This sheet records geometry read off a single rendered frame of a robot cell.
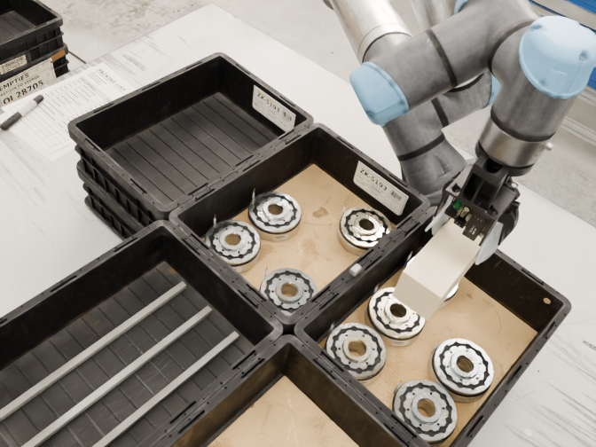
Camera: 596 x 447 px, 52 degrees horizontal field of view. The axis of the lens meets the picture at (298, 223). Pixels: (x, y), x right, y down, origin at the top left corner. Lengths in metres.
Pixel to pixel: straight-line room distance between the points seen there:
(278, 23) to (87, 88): 1.76
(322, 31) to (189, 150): 2.05
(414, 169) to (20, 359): 0.86
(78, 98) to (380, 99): 1.08
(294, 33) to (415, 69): 2.54
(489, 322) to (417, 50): 0.60
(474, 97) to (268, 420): 0.78
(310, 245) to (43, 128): 0.75
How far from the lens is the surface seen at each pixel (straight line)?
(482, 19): 0.73
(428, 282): 0.83
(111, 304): 1.09
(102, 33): 3.16
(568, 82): 0.67
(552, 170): 2.90
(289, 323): 0.95
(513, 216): 0.83
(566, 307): 1.13
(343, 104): 1.70
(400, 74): 0.72
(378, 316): 1.07
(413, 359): 1.08
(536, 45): 0.66
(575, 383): 1.35
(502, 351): 1.15
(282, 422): 0.99
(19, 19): 2.37
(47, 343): 1.07
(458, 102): 1.34
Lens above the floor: 1.74
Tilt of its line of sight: 50 degrees down
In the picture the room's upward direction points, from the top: 11 degrees clockwise
